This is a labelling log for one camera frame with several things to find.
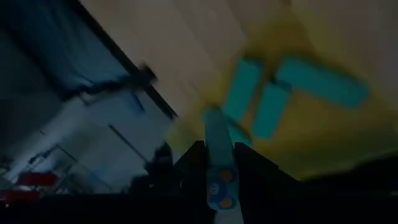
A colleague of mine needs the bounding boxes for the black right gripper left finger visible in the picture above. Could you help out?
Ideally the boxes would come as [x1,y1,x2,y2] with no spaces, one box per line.
[46,139,216,224]

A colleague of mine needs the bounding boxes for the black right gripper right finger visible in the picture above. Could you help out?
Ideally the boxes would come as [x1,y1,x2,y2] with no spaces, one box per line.
[234,141,398,224]

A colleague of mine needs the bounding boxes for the yellow plastic bin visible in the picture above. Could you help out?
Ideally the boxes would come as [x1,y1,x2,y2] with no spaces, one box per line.
[164,18,398,181]

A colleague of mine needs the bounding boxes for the red box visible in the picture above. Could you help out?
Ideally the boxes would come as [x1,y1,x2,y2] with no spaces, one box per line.
[15,172,59,187]

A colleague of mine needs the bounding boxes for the black aluminium table frame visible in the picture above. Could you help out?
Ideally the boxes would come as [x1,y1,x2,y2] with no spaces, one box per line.
[62,0,180,121]

